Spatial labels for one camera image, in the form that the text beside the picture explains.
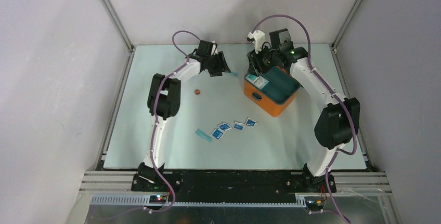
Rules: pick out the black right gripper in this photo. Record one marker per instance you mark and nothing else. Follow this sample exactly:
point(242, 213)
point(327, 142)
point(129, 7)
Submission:
point(255, 66)

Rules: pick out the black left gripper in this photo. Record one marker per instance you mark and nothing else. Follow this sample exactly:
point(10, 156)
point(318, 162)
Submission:
point(221, 66)

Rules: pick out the dark teal divider tray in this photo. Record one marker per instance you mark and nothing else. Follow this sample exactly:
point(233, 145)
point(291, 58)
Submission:
point(278, 91)

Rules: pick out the teal white label packet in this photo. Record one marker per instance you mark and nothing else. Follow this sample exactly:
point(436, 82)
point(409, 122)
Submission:
point(258, 82)

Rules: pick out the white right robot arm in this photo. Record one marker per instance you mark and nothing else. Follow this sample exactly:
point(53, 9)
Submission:
point(338, 122)

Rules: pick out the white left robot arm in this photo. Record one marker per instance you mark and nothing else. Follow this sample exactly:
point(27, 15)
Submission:
point(164, 101)

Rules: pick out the orange plastic medicine box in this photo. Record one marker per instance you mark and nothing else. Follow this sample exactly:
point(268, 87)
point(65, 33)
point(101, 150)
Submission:
point(272, 110)

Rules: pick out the blue white wipe sachet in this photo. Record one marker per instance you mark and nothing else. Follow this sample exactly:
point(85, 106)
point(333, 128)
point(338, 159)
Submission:
point(217, 134)
point(224, 126)
point(250, 122)
point(239, 126)

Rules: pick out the teal strip packet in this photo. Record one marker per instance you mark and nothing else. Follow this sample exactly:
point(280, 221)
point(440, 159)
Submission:
point(203, 135)

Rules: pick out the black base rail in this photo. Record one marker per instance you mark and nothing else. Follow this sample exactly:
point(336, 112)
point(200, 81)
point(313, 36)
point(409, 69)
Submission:
point(231, 186)

